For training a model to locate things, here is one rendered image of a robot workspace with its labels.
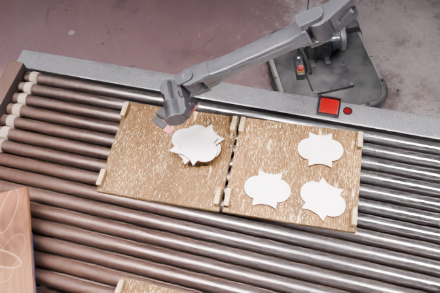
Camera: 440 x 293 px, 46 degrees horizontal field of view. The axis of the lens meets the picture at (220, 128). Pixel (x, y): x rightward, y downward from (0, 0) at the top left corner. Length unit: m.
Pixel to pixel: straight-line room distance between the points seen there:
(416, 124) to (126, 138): 0.99
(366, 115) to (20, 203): 1.16
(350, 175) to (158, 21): 2.02
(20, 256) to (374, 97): 1.83
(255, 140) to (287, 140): 0.11
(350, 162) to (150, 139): 0.67
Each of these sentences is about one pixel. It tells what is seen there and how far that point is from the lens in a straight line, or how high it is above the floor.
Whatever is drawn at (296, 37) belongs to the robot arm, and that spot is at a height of 1.41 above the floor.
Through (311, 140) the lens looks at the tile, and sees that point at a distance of 1.72.
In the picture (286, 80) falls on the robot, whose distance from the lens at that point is 2.72.
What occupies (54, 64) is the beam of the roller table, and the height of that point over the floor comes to 0.91.
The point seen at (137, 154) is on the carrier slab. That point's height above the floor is 0.94.
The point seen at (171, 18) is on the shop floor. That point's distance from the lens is 3.38.
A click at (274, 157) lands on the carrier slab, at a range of 1.70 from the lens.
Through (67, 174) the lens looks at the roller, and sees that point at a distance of 1.82.
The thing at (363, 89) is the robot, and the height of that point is 0.24.
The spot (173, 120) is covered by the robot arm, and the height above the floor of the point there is 1.25.
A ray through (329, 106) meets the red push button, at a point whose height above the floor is 0.93.
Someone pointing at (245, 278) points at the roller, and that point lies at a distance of 1.58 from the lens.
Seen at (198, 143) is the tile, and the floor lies 0.99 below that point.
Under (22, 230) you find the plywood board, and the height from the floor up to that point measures 1.04.
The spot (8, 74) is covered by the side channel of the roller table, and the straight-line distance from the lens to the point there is 2.10.
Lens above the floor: 2.45
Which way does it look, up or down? 59 degrees down
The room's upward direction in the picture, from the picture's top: 9 degrees counter-clockwise
